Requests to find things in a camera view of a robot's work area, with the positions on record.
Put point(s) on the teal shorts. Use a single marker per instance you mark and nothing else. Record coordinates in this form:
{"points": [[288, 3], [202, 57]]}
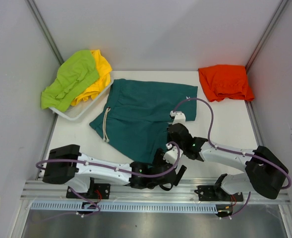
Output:
{"points": [[136, 115]]}

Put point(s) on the aluminium frame post left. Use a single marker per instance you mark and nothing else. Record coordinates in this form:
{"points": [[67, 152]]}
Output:
{"points": [[44, 29]]}

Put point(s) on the yellow shorts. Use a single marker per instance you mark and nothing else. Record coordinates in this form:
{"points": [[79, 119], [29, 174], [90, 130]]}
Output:
{"points": [[104, 69]]}

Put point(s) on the white perforated plastic basket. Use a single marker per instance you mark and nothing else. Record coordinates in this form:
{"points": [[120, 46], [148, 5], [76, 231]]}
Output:
{"points": [[74, 113]]}

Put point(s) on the lime green shorts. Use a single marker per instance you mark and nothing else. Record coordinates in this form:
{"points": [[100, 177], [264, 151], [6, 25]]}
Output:
{"points": [[74, 76]]}

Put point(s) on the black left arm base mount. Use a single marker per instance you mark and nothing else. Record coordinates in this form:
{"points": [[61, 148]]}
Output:
{"points": [[97, 191]]}

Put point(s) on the white slotted cable duct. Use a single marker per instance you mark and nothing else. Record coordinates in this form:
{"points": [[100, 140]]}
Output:
{"points": [[130, 207]]}

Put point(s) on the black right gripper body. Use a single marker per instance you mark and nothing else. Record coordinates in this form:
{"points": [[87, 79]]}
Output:
{"points": [[169, 139]]}

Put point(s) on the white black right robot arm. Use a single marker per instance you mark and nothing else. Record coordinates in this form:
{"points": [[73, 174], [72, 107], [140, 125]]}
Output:
{"points": [[261, 170]]}

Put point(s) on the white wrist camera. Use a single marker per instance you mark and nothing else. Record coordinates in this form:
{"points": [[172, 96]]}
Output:
{"points": [[173, 154], [178, 117]]}

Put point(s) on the aluminium frame post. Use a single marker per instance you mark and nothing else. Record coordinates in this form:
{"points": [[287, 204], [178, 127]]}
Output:
{"points": [[273, 22], [44, 29]]}

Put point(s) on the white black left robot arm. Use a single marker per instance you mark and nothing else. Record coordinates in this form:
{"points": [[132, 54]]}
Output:
{"points": [[68, 166]]}

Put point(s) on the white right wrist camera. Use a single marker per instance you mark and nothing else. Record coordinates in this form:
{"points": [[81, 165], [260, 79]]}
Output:
{"points": [[178, 117]]}

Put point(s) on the orange shorts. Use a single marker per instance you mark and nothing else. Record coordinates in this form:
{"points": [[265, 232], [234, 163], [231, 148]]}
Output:
{"points": [[225, 81]]}

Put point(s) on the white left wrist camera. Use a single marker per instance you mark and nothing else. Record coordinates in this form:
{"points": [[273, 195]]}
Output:
{"points": [[173, 154]]}

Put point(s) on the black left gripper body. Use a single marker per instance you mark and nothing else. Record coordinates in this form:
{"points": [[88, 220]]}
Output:
{"points": [[158, 160]]}

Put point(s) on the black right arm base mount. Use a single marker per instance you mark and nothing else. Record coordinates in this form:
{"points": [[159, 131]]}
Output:
{"points": [[215, 193]]}

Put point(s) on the aluminium frame post right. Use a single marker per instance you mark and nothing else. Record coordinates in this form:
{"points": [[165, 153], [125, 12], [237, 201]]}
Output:
{"points": [[273, 22]]}

